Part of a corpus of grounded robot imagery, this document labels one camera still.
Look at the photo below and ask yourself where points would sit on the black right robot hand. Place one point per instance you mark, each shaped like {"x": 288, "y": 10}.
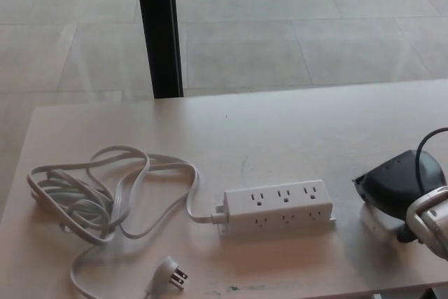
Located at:
{"x": 395, "y": 183}

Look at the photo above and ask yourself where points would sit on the white square charger plug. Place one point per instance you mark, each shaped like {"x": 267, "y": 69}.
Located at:
{"x": 379, "y": 223}

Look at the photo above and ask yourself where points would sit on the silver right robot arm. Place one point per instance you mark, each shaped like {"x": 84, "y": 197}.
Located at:
{"x": 430, "y": 218}

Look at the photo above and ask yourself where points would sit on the white angled three-prong plug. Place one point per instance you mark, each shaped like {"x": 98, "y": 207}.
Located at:
{"x": 171, "y": 274}

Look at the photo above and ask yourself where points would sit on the white six-outlet power strip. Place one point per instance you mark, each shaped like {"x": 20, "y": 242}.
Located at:
{"x": 276, "y": 208}

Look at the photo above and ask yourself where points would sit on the black vertical window frame post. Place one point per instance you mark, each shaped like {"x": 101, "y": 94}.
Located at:
{"x": 159, "y": 33}

